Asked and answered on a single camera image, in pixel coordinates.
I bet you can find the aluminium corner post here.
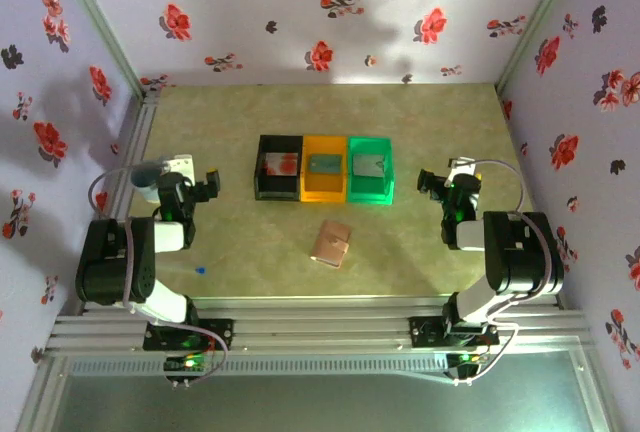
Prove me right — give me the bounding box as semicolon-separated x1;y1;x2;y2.
49;0;151;98
494;0;586;93

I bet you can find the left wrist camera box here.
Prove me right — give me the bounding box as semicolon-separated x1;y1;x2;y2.
159;154;195;178

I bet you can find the orange plastic bin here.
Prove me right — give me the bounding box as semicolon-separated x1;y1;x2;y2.
300;135;350;204

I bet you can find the controller board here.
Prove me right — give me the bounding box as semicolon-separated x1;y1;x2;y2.
163;354;212;374
446;351;490;369

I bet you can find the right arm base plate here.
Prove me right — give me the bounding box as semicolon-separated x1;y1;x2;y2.
408;316;501;348

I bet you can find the right controller board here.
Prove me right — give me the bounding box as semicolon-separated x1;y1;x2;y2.
446;351;490;369

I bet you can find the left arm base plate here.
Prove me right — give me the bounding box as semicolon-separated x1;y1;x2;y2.
143;319;235;352

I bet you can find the slotted cable duct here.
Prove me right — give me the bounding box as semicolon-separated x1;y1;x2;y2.
67;355;451;379

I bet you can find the black plastic bin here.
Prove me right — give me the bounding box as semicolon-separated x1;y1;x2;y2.
253;134;305;202

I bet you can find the aluminium side rail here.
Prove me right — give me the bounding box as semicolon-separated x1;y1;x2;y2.
79;89;162;314

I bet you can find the teal credit card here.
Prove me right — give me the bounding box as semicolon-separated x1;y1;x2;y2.
308;153;344;176

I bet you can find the left controller board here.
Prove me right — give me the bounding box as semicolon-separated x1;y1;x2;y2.
163;354;212;374

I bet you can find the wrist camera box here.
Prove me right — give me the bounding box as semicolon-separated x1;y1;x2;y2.
159;154;195;178
446;155;476;178

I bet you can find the pink card holder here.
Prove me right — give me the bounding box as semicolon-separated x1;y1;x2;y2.
309;220;353;270

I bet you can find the grey VIP credit card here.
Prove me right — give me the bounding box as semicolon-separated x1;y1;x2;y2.
352;153;386;178

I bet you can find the green plastic bin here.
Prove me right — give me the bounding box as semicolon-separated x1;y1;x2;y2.
346;135;397;206

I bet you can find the red flower credit card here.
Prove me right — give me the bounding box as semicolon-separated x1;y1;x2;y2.
264;152;300;178

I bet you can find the aluminium frame rail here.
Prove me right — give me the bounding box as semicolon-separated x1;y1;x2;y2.
44;295;592;359

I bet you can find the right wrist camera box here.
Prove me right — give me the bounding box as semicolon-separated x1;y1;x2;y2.
446;155;476;178

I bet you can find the light blue mug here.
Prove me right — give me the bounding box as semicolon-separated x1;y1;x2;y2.
130;161;164;204

